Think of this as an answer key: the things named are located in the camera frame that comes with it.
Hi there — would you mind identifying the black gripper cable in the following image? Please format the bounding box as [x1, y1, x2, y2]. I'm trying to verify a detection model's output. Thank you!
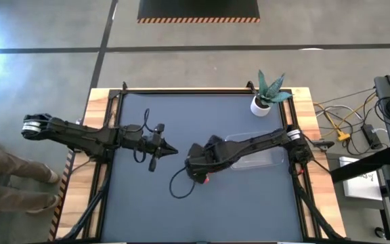
[132, 148, 148, 164]
[142, 108, 155, 134]
[169, 165, 196, 199]

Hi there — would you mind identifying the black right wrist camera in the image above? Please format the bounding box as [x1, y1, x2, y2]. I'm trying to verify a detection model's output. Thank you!
[188, 142, 202, 157]

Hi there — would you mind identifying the hazard striped strip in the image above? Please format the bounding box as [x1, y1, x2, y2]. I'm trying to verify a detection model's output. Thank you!
[47, 148, 77, 242]

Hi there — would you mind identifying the white paper box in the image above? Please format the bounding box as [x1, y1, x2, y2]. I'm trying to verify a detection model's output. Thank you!
[338, 156, 385, 201]

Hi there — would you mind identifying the dark grey table mat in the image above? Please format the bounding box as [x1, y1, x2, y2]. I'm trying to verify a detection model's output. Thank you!
[100, 93, 304, 242]

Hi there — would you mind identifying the black floor mat striped edge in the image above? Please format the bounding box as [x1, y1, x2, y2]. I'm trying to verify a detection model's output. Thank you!
[137, 0, 261, 24]

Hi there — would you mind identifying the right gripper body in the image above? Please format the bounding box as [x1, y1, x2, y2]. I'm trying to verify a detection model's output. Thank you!
[184, 134, 232, 184]

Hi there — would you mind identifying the black aluminium table frame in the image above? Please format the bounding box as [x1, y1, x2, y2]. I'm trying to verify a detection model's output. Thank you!
[83, 81, 309, 243]

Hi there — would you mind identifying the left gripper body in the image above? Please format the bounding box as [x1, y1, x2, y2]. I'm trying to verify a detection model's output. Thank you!
[132, 124, 162, 173]

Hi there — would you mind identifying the yellow extension cable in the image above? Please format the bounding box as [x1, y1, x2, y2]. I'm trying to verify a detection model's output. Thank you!
[313, 91, 377, 142]

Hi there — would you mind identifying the clear plastic basket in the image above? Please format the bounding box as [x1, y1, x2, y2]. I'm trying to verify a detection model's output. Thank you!
[225, 131, 286, 169]

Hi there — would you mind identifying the black diagonal beam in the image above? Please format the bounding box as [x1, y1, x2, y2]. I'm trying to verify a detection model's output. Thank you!
[328, 147, 390, 184]

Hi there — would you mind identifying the grey floor cable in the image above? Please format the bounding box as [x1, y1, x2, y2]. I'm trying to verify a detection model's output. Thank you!
[313, 87, 376, 106]

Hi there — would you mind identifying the black power adapter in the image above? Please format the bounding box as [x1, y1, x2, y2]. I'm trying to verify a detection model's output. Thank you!
[360, 123, 383, 150]

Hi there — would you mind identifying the green plant in white pot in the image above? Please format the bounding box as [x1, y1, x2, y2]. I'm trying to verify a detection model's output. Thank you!
[250, 70, 294, 118]

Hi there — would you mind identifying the person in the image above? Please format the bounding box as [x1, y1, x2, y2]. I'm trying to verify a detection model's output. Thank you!
[0, 140, 62, 216]

